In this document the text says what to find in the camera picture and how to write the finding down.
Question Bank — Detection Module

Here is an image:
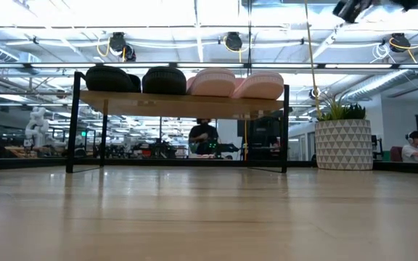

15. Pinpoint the triangle-patterned planter pot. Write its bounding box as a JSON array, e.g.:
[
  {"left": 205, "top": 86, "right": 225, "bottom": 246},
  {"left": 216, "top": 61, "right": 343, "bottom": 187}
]
[{"left": 314, "top": 119, "right": 374, "bottom": 171}]

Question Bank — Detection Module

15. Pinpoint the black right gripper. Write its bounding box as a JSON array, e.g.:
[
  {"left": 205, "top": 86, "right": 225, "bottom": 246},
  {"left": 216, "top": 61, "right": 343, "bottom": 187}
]
[{"left": 332, "top": 0, "right": 374, "bottom": 24}]

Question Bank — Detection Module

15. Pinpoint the pink foam slide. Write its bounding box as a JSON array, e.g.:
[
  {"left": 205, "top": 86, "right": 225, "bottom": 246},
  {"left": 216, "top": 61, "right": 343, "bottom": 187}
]
[
  {"left": 186, "top": 67, "right": 237, "bottom": 98},
  {"left": 231, "top": 70, "right": 285, "bottom": 101}
]

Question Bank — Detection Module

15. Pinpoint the white robot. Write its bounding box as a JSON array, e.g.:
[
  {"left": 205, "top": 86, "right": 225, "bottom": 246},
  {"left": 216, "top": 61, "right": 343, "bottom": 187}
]
[{"left": 23, "top": 106, "right": 51, "bottom": 149}]

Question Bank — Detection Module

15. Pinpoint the black ceiling cable reel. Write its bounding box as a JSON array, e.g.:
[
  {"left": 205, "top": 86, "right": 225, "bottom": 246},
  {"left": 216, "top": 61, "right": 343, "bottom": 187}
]
[
  {"left": 389, "top": 32, "right": 411, "bottom": 54},
  {"left": 108, "top": 31, "right": 137, "bottom": 63},
  {"left": 224, "top": 31, "right": 244, "bottom": 53}
]

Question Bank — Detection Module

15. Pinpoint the black foam slide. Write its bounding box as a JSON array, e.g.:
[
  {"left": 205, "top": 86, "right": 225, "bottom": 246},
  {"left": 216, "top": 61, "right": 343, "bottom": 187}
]
[
  {"left": 85, "top": 65, "right": 142, "bottom": 93},
  {"left": 142, "top": 66, "right": 188, "bottom": 96}
]

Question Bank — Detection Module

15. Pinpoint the red chair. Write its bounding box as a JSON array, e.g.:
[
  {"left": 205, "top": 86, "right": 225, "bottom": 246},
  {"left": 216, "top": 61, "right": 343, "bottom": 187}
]
[{"left": 390, "top": 146, "right": 403, "bottom": 163}]

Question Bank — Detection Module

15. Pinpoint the yellow hanging cable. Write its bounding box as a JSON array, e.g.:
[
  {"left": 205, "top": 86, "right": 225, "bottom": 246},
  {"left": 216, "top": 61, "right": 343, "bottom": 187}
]
[{"left": 303, "top": 0, "right": 323, "bottom": 120}]

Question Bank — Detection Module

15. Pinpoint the green plant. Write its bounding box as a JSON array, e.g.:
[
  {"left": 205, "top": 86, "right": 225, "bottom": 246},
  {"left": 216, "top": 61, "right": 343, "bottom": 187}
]
[{"left": 316, "top": 94, "right": 367, "bottom": 123}]

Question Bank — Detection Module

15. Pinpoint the wooden shelf with black frame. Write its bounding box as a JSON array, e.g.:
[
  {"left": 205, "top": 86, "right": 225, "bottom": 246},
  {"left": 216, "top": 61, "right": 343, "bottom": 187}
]
[{"left": 66, "top": 71, "right": 290, "bottom": 174}]

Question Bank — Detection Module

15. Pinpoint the black cabinet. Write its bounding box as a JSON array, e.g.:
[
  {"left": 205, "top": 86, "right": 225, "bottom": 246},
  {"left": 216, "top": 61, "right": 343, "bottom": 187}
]
[{"left": 237, "top": 116, "right": 283, "bottom": 160}]

